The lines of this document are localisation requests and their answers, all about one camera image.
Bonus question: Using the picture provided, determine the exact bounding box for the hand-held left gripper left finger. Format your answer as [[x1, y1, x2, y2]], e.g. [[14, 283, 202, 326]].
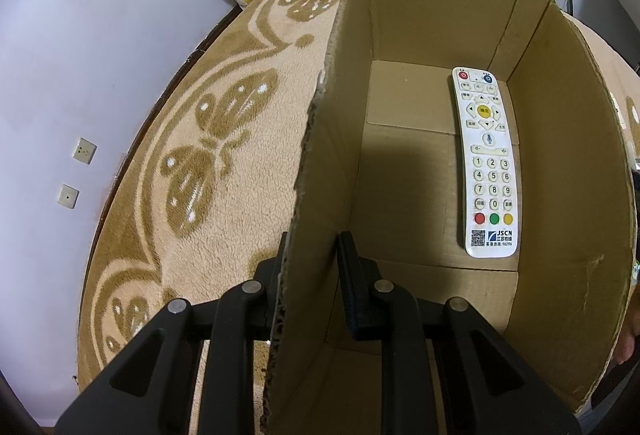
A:
[[54, 231, 291, 435]]

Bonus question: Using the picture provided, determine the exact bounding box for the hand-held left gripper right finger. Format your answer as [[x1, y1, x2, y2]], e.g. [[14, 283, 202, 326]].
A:
[[336, 231, 583, 435]]

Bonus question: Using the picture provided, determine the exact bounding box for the printed cardboard box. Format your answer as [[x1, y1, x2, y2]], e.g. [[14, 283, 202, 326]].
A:
[[259, 0, 637, 435]]

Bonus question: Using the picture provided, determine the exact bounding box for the beige butterfly pattern blanket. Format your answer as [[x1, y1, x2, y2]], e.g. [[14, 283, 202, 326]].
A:
[[75, 0, 640, 431]]

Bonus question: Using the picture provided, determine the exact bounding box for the white remote with coloured buttons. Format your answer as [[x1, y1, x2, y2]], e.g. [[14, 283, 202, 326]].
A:
[[451, 66, 521, 259]]

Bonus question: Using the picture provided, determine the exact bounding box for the white wall socket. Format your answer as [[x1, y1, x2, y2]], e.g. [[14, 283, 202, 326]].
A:
[[56, 184, 80, 210], [72, 138, 97, 164]]

